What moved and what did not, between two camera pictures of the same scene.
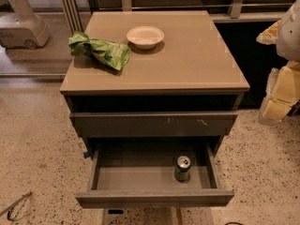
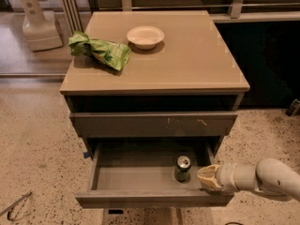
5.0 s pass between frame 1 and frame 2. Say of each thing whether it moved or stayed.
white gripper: moved
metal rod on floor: stayed
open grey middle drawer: stayed
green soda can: stayed
